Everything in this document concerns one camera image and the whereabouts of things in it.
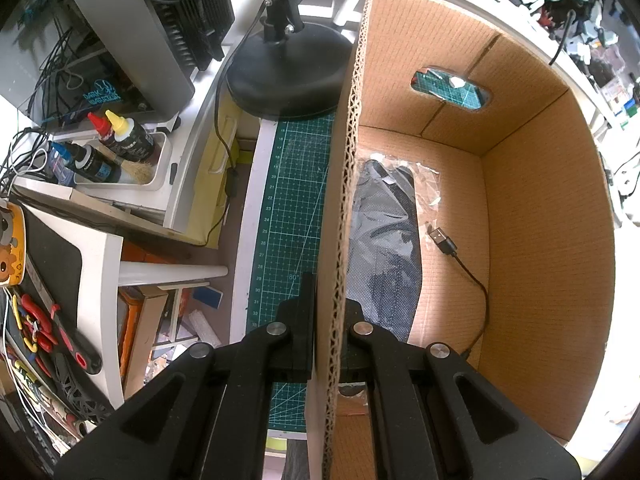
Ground wooden bristle brush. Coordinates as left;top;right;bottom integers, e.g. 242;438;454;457
102;145;154;187

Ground white plastic tray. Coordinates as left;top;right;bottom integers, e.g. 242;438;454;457
75;129;174;192

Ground yellow cap black bottle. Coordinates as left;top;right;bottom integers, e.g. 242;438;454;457
104;109;156;162

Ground orange white power strip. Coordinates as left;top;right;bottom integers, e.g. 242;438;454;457
0;202;28;289

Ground blue cap black bottle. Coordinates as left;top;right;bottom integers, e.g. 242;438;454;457
47;141;124;186

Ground green cutting mat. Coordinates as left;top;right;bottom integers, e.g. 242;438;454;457
245;66;493;431

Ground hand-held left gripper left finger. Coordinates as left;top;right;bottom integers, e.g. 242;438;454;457
54;272;318;480

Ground red handled pliers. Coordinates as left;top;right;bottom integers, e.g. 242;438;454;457
10;292;62;362

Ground yellow storage box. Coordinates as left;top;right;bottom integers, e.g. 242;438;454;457
192;95;262;249

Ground tangle of thin cables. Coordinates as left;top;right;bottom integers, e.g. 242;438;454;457
0;25;103;196

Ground orange box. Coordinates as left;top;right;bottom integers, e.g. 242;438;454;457
117;245;192;363

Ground black round lamp base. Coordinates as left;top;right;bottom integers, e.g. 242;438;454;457
226;0;354;122

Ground black pad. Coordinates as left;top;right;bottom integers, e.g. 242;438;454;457
20;205;84;302

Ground black USB cable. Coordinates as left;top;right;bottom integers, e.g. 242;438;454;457
425;225;489;361

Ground black ribbed case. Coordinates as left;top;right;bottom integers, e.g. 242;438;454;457
127;0;236;72

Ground black gooseneck cable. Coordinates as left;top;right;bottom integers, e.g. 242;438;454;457
549;10;577;67

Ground black red handled tool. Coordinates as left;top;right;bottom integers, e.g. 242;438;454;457
47;305;104;374

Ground black gloves in plastic bag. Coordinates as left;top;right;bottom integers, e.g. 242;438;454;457
345;157;442;346

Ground white side table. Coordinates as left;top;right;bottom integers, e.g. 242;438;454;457
14;180;230;411

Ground red cap black bottle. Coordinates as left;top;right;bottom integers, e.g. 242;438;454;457
87;111;126;153

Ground brown cardboard box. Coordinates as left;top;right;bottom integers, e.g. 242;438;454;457
305;0;617;480

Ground grey computer case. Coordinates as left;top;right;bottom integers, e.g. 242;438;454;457
0;0;197;129

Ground black lamp cable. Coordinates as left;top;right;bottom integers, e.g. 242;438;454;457
202;10;267;249

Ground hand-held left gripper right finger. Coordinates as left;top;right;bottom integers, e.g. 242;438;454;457
340;300;583;480

